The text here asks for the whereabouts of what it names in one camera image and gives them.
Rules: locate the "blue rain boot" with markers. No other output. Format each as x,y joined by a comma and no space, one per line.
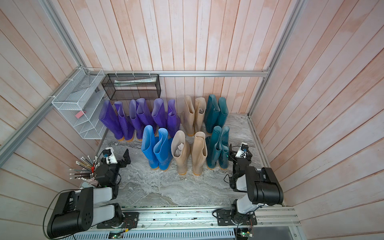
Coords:
162,149
148,143

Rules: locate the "beige rain boot large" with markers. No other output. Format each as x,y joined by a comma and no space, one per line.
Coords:
188,116

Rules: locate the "blue rain boot front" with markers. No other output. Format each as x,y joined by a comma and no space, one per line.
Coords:
162,149

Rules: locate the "teal rain boot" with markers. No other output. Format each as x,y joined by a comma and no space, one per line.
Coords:
212,113
224,155
223,113
214,147

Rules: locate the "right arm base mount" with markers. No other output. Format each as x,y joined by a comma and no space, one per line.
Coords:
233,218

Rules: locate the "black mesh wall basket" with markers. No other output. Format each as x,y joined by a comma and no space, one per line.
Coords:
130,93

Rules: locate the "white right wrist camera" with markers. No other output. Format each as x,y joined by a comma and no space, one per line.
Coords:
243,151

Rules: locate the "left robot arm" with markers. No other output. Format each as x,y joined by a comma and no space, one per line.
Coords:
77,211

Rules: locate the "pink eraser block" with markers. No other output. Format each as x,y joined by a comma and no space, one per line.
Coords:
79,114

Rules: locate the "beige rain boot small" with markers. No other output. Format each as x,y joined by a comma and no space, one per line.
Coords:
180,149

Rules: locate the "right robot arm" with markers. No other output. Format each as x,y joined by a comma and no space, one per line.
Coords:
260,186

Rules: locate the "purple rain boot back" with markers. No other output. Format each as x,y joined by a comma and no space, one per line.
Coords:
173,120

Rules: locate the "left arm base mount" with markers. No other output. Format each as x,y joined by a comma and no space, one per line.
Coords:
129,220

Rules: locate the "paper sheet in basket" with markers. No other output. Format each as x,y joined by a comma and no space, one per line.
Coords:
146,82

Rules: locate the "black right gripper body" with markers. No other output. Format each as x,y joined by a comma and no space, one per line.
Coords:
233,158

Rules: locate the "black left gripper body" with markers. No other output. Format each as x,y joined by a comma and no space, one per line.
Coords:
120,163

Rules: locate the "white wire wall shelf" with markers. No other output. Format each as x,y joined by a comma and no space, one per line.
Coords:
82,92

